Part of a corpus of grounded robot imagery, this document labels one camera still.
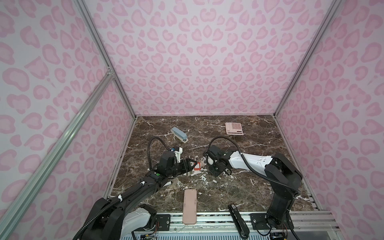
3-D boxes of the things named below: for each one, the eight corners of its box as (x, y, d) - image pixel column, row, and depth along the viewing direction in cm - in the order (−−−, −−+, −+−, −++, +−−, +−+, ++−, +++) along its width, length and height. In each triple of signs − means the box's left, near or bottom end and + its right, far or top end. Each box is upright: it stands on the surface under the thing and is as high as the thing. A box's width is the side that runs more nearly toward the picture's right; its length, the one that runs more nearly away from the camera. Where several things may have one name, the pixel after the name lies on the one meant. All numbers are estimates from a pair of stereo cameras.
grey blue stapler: (171, 134, 111) (170, 129, 107) (175, 130, 113) (174, 126, 109) (185, 144, 106) (184, 139, 102) (189, 140, 108) (188, 135, 104)
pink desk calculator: (226, 134, 110) (227, 132, 109) (225, 124, 117) (225, 122, 115) (242, 134, 110) (243, 132, 108) (240, 124, 117) (240, 122, 115)
